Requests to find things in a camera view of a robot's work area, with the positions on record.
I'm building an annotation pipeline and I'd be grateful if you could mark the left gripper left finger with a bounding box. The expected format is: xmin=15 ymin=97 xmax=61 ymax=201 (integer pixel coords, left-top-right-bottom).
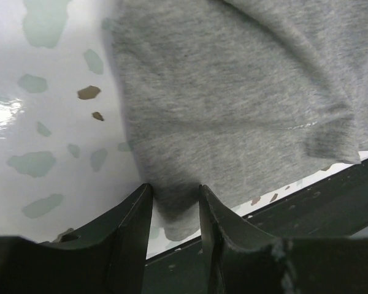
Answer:
xmin=0 ymin=184 xmax=153 ymax=294

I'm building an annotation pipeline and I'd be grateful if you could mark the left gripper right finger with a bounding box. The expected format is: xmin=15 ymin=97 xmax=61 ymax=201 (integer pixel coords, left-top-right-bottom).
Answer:
xmin=199 ymin=185 xmax=368 ymax=293

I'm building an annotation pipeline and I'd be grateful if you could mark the grey t shirt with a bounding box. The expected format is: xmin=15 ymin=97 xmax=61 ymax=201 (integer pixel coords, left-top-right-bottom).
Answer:
xmin=112 ymin=1 xmax=368 ymax=241

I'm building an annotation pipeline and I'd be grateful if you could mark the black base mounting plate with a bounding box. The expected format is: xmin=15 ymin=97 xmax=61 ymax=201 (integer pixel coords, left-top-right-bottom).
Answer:
xmin=142 ymin=159 xmax=368 ymax=294

